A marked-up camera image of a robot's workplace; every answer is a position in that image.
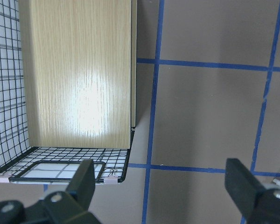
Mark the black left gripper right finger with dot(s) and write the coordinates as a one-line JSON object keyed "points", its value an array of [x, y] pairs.
{"points": [[241, 185]]}

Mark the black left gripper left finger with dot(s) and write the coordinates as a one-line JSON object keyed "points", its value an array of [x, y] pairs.
{"points": [[82, 185]]}

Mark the wire grid shelf with wood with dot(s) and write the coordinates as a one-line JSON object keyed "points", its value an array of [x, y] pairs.
{"points": [[67, 88]]}

